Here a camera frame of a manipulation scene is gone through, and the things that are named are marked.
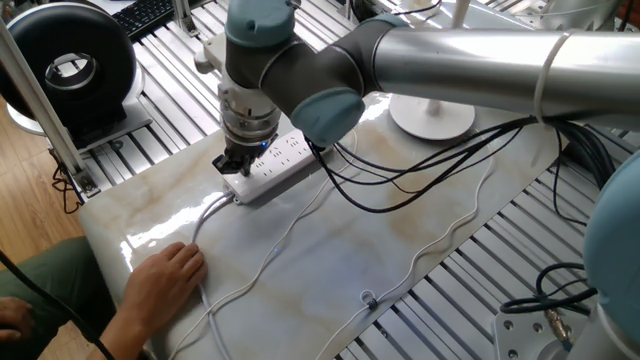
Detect person's left hand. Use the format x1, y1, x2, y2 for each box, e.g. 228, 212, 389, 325
0, 297, 36, 343

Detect black floor cable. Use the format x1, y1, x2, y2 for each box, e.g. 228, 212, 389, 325
0, 248, 116, 360

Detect thin white lamp cord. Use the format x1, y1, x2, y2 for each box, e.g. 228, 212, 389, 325
167, 124, 495, 360

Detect thick black gripper cable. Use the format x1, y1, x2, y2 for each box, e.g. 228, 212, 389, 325
304, 114, 616, 215

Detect red and black wires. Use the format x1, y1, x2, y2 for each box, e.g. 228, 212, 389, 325
51, 164, 84, 215

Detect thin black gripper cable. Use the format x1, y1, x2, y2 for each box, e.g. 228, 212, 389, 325
551, 127, 589, 226

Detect grey power strip cable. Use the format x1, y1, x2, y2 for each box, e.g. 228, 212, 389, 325
191, 192, 235, 360

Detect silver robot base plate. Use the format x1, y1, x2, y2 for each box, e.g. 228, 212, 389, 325
493, 309, 591, 360

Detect marble pattern table mat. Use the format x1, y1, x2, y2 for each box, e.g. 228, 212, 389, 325
77, 0, 571, 360

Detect white lamp base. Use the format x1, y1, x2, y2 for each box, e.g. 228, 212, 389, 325
388, 0, 476, 141

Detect black ring-shaped device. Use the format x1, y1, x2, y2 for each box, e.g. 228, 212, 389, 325
0, 2, 154, 151

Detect short aluminium profile post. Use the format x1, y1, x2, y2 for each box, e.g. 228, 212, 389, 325
172, 0, 201, 39

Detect white power strip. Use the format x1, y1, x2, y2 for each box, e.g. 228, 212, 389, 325
222, 130, 329, 205

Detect person's right forearm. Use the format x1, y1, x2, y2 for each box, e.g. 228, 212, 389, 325
87, 314, 151, 360

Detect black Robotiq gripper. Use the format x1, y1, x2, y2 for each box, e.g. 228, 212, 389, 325
211, 133, 280, 178

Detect green trousers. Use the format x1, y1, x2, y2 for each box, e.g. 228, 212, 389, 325
0, 237, 119, 360

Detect person's right hand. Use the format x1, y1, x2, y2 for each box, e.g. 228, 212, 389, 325
119, 242, 209, 327

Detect black keyboard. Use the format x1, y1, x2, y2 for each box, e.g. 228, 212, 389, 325
112, 0, 176, 42

